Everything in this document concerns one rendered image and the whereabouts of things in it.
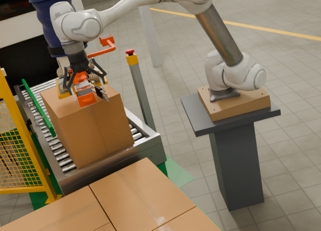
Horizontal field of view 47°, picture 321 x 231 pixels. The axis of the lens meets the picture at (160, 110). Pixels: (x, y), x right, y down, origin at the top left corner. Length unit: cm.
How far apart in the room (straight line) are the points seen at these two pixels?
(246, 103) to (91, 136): 96
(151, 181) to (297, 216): 99
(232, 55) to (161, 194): 82
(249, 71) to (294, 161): 121
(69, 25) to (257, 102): 119
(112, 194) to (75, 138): 42
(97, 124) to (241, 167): 96
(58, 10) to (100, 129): 100
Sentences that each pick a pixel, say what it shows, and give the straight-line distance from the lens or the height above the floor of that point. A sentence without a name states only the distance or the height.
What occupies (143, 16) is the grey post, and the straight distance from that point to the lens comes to 532.
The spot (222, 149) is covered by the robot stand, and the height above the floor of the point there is 50.
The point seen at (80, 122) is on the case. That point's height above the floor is 87.
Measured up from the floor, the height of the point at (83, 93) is 123.
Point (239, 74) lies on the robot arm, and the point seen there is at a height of 103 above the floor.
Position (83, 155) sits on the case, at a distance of 240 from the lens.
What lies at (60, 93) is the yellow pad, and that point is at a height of 110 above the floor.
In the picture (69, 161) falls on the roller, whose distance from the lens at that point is 264.
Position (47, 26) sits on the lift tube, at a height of 146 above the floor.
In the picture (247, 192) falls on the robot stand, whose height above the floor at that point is 12.
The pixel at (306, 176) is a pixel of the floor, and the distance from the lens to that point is 291.
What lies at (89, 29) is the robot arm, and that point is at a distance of 142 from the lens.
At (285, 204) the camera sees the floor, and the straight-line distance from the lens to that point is 269.
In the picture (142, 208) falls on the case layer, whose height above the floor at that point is 54.
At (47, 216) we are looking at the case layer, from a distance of 222.
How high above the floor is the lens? 180
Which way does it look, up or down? 26 degrees down
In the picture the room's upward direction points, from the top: 14 degrees counter-clockwise
